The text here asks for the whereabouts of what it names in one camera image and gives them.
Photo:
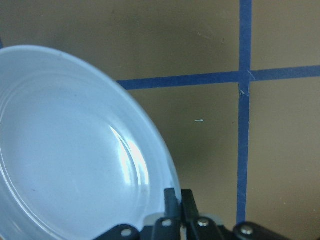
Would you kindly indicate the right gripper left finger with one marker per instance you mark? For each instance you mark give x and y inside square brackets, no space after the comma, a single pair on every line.
[167,227]

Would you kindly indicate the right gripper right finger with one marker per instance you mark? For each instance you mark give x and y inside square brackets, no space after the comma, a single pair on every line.
[200,227]

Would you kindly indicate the blue plate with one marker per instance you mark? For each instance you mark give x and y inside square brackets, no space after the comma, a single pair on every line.
[78,155]

